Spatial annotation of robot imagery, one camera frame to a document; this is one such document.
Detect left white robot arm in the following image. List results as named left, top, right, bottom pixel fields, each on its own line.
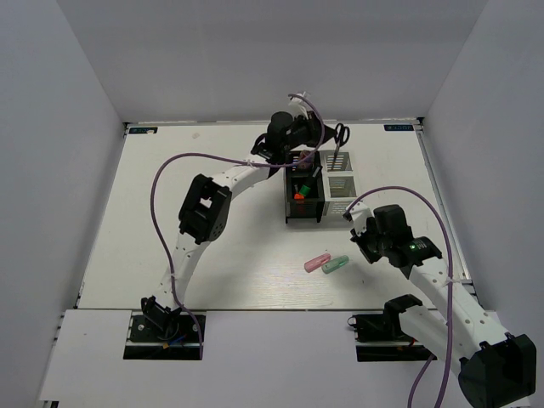
left=141, top=111, right=339, bottom=340

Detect green translucent small case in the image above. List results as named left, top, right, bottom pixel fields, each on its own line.
left=321, top=255, right=349, bottom=275

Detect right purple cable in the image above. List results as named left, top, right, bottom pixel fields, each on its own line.
left=344, top=185, right=453, bottom=408

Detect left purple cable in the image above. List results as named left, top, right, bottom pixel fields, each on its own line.
left=150, top=93, right=329, bottom=360

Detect white slotted pen holder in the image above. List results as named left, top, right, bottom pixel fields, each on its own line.
left=320, top=150, right=361, bottom=221

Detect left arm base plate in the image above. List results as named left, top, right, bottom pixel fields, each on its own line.
left=122, top=314, right=206, bottom=361

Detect pink translucent small case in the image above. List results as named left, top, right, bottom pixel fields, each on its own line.
left=303, top=253, right=332, bottom=273

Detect green cap black highlighter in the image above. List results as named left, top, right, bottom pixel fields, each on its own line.
left=298, top=166, right=322, bottom=197

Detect left blue corner label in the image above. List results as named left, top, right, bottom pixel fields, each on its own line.
left=128, top=127, right=158, bottom=134

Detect clear tube of crayons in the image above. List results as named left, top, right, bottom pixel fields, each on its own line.
left=296, top=150, right=314, bottom=172

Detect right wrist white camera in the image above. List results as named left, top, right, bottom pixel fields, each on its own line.
left=343, top=201, right=372, bottom=236

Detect right blue corner label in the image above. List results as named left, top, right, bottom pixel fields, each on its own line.
left=383, top=124, right=414, bottom=132

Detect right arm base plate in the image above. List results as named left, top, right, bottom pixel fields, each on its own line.
left=347, top=314, right=430, bottom=363

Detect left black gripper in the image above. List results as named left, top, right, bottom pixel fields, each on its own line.
left=282, top=111, right=339, bottom=154

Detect black handled scissors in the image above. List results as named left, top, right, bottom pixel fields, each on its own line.
left=331, top=123, right=350, bottom=168

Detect blue corner label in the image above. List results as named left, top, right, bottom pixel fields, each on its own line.
left=128, top=127, right=158, bottom=134
left=383, top=124, right=414, bottom=132

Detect purple cable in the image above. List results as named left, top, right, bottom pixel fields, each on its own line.
left=344, top=185, right=453, bottom=408
left=150, top=93, right=329, bottom=360

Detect black slotted pen holder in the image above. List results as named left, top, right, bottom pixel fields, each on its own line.
left=284, top=150, right=325, bottom=223

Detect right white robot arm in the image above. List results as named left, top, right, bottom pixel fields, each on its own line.
left=344, top=203, right=536, bottom=407

